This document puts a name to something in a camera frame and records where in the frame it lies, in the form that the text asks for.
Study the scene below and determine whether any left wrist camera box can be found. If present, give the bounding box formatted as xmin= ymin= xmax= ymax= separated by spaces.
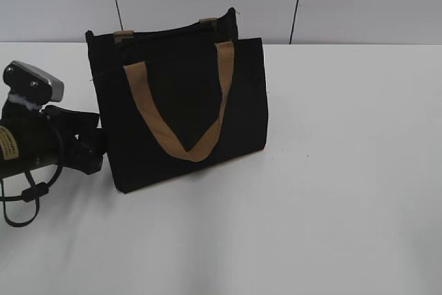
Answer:
xmin=3 ymin=60 xmax=64 ymax=106

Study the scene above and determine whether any tan front bag handle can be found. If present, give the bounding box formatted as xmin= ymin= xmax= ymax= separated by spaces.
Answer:
xmin=123 ymin=41 xmax=235 ymax=162

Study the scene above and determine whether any tan rear bag handle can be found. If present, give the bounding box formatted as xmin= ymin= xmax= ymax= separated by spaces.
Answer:
xmin=113 ymin=17 xmax=218 ymax=44

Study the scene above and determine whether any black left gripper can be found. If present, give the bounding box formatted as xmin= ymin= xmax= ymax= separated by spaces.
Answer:
xmin=20 ymin=105 xmax=103 ymax=175

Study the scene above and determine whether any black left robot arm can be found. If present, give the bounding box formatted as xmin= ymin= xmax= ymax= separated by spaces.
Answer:
xmin=1 ymin=101 xmax=106 ymax=178

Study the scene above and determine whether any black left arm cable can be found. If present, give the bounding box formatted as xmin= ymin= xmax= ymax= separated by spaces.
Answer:
xmin=0 ymin=115 xmax=65 ymax=229

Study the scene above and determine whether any black canvas tote bag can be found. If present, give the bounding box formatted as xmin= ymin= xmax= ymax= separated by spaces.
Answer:
xmin=85 ymin=8 xmax=269 ymax=193

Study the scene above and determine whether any tan bag handle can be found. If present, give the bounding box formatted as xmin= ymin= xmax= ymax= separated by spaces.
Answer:
xmin=123 ymin=41 xmax=235 ymax=162
xmin=113 ymin=17 xmax=218 ymax=44

